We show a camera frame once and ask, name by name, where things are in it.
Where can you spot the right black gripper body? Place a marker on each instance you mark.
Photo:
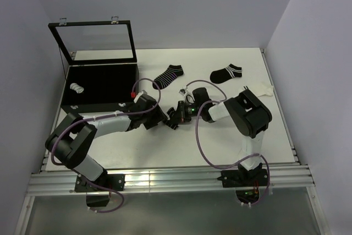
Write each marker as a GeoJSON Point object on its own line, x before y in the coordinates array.
{"type": "Point", "coordinates": [187, 111]}

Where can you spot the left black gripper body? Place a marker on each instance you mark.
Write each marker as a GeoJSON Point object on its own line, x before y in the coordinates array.
{"type": "Point", "coordinates": [147, 115]}

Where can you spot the black white-striped sock white toe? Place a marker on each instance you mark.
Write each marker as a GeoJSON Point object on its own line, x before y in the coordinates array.
{"type": "Point", "coordinates": [171, 121]}

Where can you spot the black sock with purple stripes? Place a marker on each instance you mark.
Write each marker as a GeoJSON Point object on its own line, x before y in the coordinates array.
{"type": "Point", "coordinates": [167, 77]}

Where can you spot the white sock black thin stripes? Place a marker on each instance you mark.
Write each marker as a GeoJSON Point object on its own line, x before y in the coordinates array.
{"type": "Point", "coordinates": [76, 88]}

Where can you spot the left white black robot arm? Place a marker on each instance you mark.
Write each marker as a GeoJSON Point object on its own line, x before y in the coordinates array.
{"type": "Point", "coordinates": [72, 139]}

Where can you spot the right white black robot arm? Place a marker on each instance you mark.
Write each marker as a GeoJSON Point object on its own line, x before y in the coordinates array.
{"type": "Point", "coordinates": [250, 116]}

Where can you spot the black display case base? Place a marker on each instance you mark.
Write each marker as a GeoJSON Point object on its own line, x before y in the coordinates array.
{"type": "Point", "coordinates": [106, 87]}

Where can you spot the black glass-panel case lid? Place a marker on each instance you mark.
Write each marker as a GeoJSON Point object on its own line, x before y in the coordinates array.
{"type": "Point", "coordinates": [95, 42]}

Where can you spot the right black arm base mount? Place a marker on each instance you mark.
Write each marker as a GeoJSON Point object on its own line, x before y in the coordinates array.
{"type": "Point", "coordinates": [250, 186]}

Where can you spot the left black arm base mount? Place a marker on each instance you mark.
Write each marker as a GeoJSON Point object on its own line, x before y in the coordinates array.
{"type": "Point", "coordinates": [99, 192]}

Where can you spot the aluminium front frame rail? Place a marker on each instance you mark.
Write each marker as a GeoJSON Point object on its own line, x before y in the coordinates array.
{"type": "Point", "coordinates": [175, 201]}

